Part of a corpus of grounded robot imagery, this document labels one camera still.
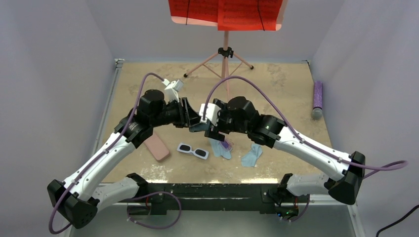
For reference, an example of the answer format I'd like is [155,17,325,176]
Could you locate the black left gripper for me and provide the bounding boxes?
[150,97,203,128]

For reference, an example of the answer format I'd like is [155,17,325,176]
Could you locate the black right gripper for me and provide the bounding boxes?
[205,98,250,141]

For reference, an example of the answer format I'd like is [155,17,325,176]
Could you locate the grey glasses case green lining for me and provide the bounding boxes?
[189,123,209,132]

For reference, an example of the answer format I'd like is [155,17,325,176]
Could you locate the blue cloth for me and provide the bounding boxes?
[209,138,232,160]
[241,144,263,167]

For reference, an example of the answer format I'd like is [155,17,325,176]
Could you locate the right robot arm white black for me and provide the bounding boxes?
[199,96,366,205]

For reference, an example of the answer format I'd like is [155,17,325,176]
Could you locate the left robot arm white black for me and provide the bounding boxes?
[47,89,204,234]

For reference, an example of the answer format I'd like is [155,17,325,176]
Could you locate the pink purple sunglasses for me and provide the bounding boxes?
[219,139,233,152]

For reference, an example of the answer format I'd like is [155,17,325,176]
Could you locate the pink glasses case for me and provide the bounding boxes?
[144,132,170,162]

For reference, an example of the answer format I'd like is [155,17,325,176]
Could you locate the pink music stand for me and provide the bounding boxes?
[183,30,254,102]

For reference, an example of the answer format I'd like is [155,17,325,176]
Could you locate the purple microphone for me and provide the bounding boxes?
[311,81,323,120]

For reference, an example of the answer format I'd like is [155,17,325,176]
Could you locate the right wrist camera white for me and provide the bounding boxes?
[199,103,221,126]

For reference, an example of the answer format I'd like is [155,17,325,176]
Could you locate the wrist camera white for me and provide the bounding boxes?
[199,103,221,126]
[162,79,184,102]

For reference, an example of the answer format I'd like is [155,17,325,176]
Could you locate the white frame sunglasses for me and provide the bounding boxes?
[176,143,209,159]

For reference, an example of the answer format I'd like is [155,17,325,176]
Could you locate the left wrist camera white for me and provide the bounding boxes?
[162,79,184,102]

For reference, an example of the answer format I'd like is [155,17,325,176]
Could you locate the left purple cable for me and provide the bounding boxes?
[48,72,166,235]

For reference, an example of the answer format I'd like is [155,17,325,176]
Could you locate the black base frame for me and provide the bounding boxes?
[134,183,307,215]

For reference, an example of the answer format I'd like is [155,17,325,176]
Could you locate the aluminium rail left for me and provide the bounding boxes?
[91,58,126,157]

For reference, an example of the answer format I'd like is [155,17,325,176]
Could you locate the purple cable loop bottom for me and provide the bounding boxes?
[126,192,182,230]

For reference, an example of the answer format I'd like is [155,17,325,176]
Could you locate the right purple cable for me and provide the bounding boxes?
[202,76,409,180]

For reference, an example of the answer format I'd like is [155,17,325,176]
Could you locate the black cable bottom right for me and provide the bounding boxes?
[376,204,419,237]

